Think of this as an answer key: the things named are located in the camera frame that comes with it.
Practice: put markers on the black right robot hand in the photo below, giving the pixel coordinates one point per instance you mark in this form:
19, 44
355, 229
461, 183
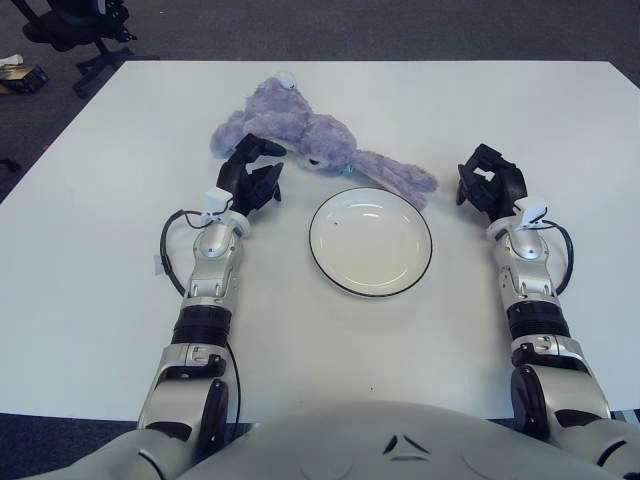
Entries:
500, 190

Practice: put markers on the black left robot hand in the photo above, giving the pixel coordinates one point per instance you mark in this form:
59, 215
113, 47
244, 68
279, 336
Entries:
250, 185

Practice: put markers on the purple plush bunny doll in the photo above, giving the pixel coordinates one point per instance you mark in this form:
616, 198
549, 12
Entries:
300, 125

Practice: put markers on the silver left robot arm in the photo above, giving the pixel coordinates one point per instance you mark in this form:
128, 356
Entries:
210, 280

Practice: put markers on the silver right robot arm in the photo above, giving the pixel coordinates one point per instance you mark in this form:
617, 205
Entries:
530, 280

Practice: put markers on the white plate black rim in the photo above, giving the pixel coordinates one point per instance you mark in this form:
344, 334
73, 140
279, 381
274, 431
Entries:
370, 250

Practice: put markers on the black floor object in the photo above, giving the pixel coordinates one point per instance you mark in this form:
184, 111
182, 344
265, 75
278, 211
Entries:
9, 165

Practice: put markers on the black office chair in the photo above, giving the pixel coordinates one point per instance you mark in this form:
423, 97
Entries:
60, 25

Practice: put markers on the brown cardboard box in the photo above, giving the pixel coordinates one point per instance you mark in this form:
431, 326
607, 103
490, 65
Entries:
25, 77

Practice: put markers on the small white floor item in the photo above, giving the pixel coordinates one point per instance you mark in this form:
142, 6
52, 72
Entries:
11, 61

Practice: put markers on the grey robot torso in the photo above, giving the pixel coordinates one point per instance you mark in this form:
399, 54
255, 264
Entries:
350, 440

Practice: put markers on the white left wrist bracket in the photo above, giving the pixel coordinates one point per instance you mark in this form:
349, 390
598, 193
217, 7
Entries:
216, 199

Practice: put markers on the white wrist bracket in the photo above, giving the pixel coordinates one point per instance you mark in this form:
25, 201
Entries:
216, 199
532, 215

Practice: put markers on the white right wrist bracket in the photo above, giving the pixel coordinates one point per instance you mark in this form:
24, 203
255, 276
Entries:
532, 215

